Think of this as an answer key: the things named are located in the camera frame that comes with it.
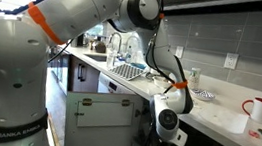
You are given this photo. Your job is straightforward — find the open cabinet door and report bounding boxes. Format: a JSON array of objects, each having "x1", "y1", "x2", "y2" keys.
[{"x1": 60, "y1": 86, "x2": 145, "y2": 146}]

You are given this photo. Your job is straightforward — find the blue patterned small dish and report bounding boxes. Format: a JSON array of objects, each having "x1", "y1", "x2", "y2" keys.
[{"x1": 191, "y1": 88, "x2": 217, "y2": 103}]

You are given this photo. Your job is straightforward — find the plain white paper sheet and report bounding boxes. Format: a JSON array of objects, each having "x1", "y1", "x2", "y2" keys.
[{"x1": 194, "y1": 104, "x2": 251, "y2": 137}]

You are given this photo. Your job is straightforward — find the small spice bottle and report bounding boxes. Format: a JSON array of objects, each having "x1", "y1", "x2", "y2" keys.
[{"x1": 188, "y1": 67, "x2": 202, "y2": 90}]

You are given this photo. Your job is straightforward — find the steel dishwasher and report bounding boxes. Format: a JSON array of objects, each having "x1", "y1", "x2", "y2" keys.
[{"x1": 96, "y1": 71, "x2": 139, "y2": 98}]

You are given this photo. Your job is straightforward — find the black white checkerboard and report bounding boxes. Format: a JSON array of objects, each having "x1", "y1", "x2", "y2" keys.
[{"x1": 107, "y1": 61, "x2": 147, "y2": 84}]

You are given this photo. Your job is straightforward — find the pink candy wrapper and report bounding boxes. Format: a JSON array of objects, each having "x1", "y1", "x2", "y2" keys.
[{"x1": 247, "y1": 129, "x2": 262, "y2": 139}]

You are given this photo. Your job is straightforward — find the clear plastic water bottle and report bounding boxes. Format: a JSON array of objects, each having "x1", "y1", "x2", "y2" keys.
[{"x1": 105, "y1": 43, "x2": 118, "y2": 70}]

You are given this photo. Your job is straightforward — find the kitchen sink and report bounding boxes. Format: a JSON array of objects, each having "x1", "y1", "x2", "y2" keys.
[{"x1": 83, "y1": 52, "x2": 109, "y2": 64}]

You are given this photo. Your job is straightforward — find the chrome faucet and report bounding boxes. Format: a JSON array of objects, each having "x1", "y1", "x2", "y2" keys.
[
  {"x1": 106, "y1": 30, "x2": 125, "y2": 58},
  {"x1": 123, "y1": 34, "x2": 142, "y2": 57}
]

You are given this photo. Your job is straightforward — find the brown round object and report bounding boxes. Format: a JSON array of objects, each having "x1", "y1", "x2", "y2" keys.
[{"x1": 92, "y1": 39, "x2": 109, "y2": 54}]

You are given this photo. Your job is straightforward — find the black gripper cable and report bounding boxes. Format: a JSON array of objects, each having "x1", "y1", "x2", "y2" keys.
[{"x1": 138, "y1": 31, "x2": 203, "y2": 116}]

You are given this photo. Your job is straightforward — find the white wall outlet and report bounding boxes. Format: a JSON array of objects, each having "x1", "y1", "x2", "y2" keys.
[
  {"x1": 174, "y1": 45, "x2": 185, "y2": 59},
  {"x1": 223, "y1": 51, "x2": 240, "y2": 71}
]

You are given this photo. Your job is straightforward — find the dark wall shelf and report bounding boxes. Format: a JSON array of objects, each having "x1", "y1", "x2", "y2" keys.
[{"x1": 162, "y1": 0, "x2": 262, "y2": 25}]

